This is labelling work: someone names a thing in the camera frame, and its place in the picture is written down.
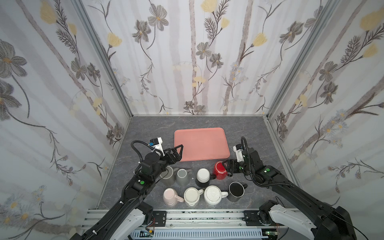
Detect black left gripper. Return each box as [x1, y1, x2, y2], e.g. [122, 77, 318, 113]
[150, 144, 183, 182]

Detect light grey mug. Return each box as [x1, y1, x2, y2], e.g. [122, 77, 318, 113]
[176, 169, 193, 187]

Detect pink mug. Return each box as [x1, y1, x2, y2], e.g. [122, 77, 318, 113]
[163, 188, 185, 207]

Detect pink plastic tray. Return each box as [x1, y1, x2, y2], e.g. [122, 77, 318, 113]
[174, 128, 231, 162]

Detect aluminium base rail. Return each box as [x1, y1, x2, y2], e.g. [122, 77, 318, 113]
[79, 209, 301, 240]

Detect black mug white rim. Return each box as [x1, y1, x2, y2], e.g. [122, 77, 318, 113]
[227, 182, 248, 202]

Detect red mug black handle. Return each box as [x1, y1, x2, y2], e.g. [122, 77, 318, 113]
[213, 162, 228, 180]

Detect cream mug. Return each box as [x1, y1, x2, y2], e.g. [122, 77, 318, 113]
[184, 187, 204, 207]

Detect white ribbed mug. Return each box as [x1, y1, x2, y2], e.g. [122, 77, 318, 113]
[204, 186, 229, 206]

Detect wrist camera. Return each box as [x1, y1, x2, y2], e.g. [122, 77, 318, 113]
[233, 144, 244, 163]
[150, 137, 164, 155]

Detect dark grey mug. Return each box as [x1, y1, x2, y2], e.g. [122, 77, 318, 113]
[160, 166, 179, 187]

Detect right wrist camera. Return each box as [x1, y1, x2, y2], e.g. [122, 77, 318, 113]
[233, 144, 244, 163]

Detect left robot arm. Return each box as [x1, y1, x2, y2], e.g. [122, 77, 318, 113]
[71, 139, 184, 240]

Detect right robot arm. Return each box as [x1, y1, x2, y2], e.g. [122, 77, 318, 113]
[228, 137, 357, 240]

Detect black mug white base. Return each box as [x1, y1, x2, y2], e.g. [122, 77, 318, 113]
[195, 168, 216, 189]

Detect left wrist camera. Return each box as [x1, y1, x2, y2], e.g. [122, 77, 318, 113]
[150, 137, 164, 155]

